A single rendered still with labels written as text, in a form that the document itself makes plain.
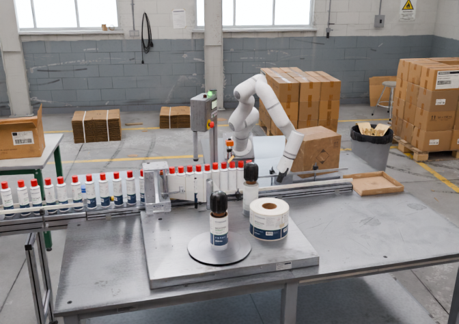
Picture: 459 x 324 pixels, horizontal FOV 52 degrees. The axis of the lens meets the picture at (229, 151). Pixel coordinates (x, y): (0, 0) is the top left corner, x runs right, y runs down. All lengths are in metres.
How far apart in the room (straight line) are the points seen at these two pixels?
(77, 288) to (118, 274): 0.19
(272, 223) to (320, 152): 1.00
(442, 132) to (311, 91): 1.65
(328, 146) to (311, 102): 2.98
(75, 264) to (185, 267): 0.55
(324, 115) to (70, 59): 4.24
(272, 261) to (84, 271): 0.88
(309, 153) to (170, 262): 1.35
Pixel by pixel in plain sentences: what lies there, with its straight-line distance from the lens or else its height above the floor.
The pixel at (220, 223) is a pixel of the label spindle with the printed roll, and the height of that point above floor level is 1.04.
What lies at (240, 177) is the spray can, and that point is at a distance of 2.85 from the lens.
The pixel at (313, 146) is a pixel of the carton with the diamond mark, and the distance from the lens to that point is 3.20.
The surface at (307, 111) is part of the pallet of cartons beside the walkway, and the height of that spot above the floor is 0.52.
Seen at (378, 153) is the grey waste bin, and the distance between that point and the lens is 5.13.
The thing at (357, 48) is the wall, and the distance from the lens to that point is 8.73.
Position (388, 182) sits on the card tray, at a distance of 3.35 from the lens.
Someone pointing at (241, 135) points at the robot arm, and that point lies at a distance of 3.41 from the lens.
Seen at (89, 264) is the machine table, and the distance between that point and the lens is 2.43.
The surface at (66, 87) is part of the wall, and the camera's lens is 8.34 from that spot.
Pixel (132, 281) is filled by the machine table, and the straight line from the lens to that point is 2.26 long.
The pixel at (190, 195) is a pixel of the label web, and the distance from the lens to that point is 2.73.
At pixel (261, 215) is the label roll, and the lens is 2.36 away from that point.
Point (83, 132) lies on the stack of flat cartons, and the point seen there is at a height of 0.15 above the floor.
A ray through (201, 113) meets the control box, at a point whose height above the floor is 1.39.
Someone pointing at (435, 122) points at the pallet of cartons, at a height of 0.52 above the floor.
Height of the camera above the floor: 2.11
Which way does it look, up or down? 20 degrees down
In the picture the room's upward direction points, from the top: straight up
